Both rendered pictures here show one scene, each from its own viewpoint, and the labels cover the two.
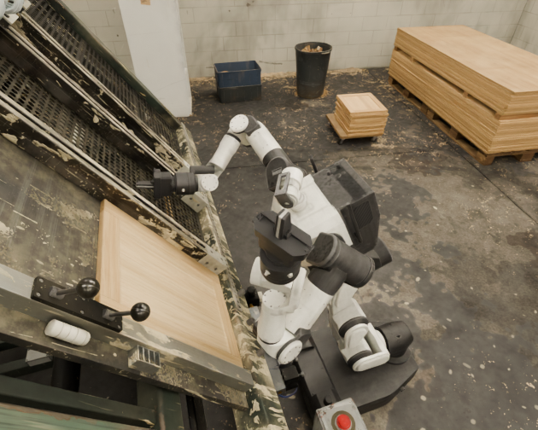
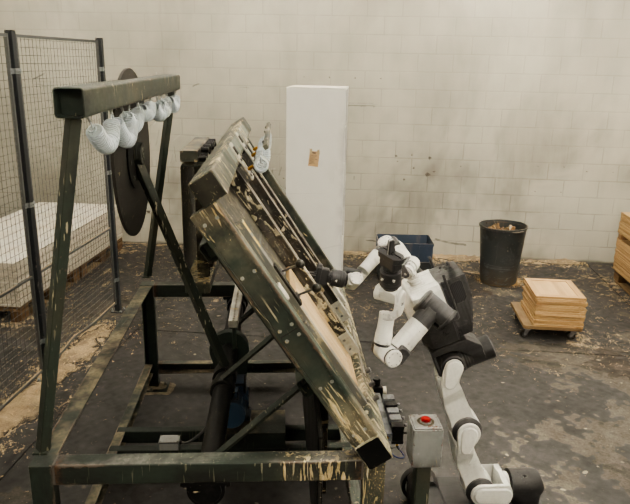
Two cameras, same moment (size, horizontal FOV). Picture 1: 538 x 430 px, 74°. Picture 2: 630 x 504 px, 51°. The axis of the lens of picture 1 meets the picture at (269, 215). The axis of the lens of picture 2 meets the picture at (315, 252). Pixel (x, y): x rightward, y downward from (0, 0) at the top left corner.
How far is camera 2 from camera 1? 2.00 m
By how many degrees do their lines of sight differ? 27
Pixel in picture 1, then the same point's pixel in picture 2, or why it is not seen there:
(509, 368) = not seen: outside the picture
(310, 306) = (410, 331)
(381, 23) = (605, 207)
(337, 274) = (429, 311)
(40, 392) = not seen: hidden behind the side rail
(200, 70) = (358, 243)
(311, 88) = (498, 273)
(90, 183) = (284, 253)
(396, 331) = (523, 471)
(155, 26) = (318, 186)
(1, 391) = not seen: hidden behind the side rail
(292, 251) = (393, 259)
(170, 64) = (326, 227)
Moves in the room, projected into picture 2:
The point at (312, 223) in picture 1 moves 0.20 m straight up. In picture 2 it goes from (420, 290) to (423, 246)
